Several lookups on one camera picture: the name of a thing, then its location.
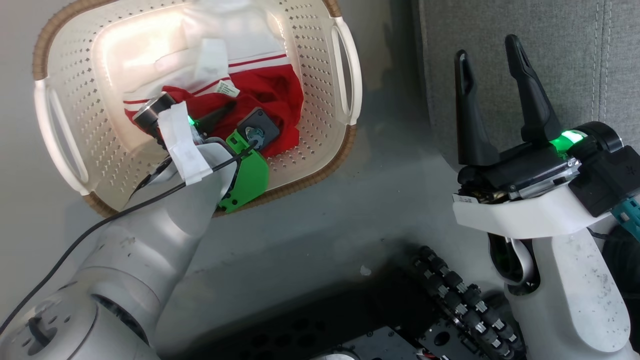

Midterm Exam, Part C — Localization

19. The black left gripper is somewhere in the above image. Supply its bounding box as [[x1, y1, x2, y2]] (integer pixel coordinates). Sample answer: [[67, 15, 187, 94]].
[[132, 92, 239, 146]]

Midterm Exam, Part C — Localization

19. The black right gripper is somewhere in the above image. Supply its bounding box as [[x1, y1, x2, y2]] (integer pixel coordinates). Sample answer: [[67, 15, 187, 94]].
[[454, 34, 626, 206]]

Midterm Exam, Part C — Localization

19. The red garment with white trim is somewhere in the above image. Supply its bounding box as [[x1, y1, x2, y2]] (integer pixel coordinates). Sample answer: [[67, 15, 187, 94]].
[[124, 64, 305, 159]]

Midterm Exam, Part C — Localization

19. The grey fabric sofa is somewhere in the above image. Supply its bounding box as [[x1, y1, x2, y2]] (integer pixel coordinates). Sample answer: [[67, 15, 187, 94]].
[[417, 0, 640, 167]]

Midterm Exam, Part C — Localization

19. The white tape wrap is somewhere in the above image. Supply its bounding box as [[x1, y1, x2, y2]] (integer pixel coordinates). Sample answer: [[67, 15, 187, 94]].
[[158, 101, 215, 186]]

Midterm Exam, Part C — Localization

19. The white garment with red stripes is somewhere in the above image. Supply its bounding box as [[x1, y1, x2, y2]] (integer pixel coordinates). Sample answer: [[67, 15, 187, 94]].
[[122, 0, 292, 105]]

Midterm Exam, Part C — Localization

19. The white perforated laundry basket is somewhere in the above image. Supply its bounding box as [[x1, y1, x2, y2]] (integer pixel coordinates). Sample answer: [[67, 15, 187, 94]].
[[32, 0, 363, 219]]

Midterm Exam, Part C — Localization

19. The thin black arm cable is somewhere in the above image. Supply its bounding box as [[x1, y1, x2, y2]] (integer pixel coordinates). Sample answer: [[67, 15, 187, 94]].
[[0, 139, 261, 335]]

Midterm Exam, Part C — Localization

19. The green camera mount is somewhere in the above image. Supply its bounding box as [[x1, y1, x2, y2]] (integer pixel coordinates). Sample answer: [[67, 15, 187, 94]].
[[217, 129, 271, 215]]

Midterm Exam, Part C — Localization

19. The teal cable connector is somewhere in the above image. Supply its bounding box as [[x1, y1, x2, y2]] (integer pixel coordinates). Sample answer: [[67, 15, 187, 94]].
[[610, 197, 640, 227]]

